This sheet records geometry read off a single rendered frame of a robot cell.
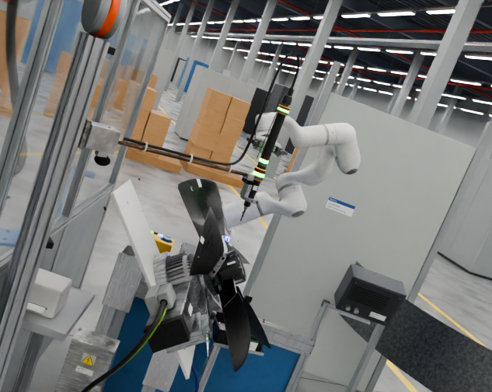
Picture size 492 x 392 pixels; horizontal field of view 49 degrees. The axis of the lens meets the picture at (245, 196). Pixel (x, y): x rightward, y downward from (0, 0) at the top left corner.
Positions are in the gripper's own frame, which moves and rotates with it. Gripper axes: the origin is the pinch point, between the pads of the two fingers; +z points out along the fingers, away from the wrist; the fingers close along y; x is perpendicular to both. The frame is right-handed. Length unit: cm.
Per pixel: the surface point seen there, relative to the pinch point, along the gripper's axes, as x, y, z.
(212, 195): -24.2, 12.9, -3.1
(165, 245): -58, 24, -31
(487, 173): 28, -506, -889
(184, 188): -23.5, 23.2, 5.8
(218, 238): -31.1, 6.6, 24.9
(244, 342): -57, -12, 36
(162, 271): -51, 20, 19
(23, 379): -111, 55, 13
